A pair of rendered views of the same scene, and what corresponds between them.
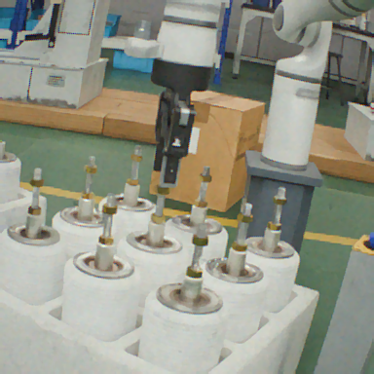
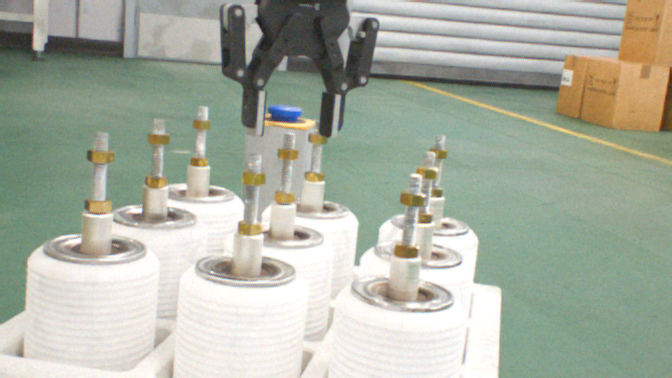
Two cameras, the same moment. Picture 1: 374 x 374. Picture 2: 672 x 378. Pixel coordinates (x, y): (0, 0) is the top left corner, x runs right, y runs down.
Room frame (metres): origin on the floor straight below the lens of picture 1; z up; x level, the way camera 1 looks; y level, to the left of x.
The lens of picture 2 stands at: (1.02, 0.80, 0.45)
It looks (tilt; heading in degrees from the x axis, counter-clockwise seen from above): 11 degrees down; 253
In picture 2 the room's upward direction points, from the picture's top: 6 degrees clockwise
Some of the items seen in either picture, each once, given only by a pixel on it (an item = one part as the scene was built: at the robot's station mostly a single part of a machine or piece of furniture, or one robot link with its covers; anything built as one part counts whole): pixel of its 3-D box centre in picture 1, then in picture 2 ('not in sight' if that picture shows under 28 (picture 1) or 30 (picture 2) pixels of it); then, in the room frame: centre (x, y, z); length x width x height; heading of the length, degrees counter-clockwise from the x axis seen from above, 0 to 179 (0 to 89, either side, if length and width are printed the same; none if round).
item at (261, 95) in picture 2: (162, 158); (256, 112); (0.86, 0.04, 0.36); 0.02 x 0.01 x 0.04; 102
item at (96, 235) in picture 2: (130, 195); (96, 233); (0.99, 0.08, 0.26); 0.02 x 0.02 x 0.03
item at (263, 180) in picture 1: (269, 237); not in sight; (1.24, -0.17, 0.15); 0.15 x 0.15 x 0.30; 89
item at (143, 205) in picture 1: (130, 203); (96, 250); (0.99, 0.08, 0.25); 0.08 x 0.08 x 0.01
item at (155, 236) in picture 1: (155, 234); (281, 222); (0.83, 0.03, 0.26); 0.02 x 0.02 x 0.03
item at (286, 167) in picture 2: (160, 205); (285, 176); (0.83, 0.03, 0.30); 0.01 x 0.01 x 0.08; 24
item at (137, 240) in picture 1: (154, 243); (280, 236); (0.83, 0.03, 0.25); 0.08 x 0.08 x 0.01
